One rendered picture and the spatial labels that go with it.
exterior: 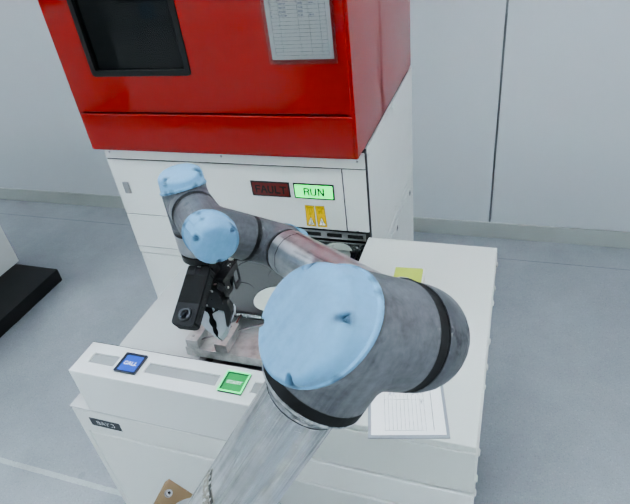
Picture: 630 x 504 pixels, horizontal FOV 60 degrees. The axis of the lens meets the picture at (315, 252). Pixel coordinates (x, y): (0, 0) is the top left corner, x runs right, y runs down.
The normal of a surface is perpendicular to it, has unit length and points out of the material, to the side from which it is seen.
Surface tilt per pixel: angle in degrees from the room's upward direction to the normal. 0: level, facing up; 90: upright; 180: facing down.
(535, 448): 0
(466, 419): 0
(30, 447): 0
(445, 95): 90
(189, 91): 90
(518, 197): 90
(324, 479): 90
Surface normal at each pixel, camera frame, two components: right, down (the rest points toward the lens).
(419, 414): -0.11, -0.81
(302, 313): -0.71, -0.29
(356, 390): 0.24, 0.58
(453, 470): -0.31, 0.58
